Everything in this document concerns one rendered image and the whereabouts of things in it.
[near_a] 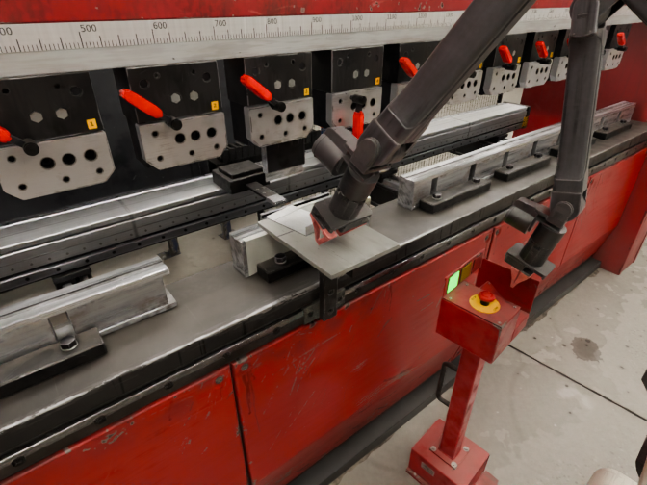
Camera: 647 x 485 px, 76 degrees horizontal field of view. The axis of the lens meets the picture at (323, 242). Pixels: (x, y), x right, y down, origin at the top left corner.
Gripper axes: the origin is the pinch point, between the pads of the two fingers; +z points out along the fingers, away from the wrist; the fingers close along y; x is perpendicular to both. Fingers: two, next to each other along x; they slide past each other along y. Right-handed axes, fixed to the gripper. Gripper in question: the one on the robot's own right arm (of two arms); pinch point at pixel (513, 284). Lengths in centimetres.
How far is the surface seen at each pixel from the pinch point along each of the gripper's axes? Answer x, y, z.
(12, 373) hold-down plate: 98, 43, -1
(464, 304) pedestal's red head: 13.9, 5.1, 3.3
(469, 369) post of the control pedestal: 8.4, -3.8, 26.6
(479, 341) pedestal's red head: 15.5, -2.6, 8.4
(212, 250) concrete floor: -14, 164, 124
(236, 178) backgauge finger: 39, 65, -7
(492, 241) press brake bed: -31.8, 16.8, 13.6
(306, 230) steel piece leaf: 44, 34, -14
